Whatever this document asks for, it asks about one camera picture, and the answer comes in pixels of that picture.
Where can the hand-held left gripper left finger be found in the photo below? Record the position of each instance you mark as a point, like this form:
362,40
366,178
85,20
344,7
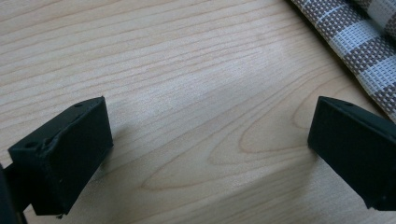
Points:
68,161

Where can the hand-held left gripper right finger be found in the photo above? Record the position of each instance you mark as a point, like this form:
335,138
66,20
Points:
358,149

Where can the striped woven placemat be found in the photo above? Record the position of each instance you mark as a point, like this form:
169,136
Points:
361,34

